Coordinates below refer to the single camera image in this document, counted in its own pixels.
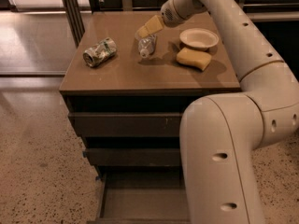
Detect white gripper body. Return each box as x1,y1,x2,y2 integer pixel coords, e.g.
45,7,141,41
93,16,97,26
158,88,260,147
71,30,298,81
161,0,186,27

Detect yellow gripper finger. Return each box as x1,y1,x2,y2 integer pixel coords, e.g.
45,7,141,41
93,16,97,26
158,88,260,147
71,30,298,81
135,15,164,39

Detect clear blue plastic bottle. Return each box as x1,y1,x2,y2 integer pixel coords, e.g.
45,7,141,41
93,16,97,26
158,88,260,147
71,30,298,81
138,35,157,58

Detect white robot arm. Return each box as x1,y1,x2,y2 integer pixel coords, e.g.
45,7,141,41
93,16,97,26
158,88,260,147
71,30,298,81
161,0,299,224

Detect brown drawer cabinet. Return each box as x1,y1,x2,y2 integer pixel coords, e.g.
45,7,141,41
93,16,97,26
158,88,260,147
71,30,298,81
59,10,241,224

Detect top drawer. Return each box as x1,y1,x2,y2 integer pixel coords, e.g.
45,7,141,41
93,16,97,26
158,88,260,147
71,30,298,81
68,112,181,137

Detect middle drawer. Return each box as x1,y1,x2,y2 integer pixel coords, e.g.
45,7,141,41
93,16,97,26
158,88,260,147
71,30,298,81
85,148,180,167

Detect open bottom drawer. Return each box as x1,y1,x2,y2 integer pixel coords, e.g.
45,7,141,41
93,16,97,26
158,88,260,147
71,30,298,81
86,169,190,224

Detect yellow sponge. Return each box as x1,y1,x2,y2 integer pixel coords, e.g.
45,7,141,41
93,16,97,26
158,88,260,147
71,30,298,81
176,48,212,71

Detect crushed green white can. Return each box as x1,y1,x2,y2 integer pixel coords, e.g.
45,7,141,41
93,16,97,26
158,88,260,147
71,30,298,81
83,37,117,68

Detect blue tape piece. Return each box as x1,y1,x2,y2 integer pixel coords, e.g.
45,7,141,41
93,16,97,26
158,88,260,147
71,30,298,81
82,151,87,158

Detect metal railing frame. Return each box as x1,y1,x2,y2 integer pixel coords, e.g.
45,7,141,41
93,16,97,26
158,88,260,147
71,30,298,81
56,0,299,49

